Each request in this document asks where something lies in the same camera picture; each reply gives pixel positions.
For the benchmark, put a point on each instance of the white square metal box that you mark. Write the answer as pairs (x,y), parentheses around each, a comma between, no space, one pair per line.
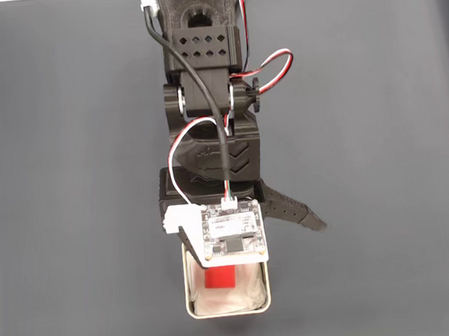
(187,296)

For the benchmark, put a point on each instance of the white wrist camera board mount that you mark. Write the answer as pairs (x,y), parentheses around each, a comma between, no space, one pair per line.
(235,231)

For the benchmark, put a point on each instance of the dark grey table mat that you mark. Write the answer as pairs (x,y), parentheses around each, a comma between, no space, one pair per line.
(70,192)

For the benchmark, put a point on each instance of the white crumpled cloth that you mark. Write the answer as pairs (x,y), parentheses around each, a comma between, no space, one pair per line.
(249,289)

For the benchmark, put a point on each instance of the red cube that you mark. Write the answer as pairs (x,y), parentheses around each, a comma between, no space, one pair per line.
(220,277)

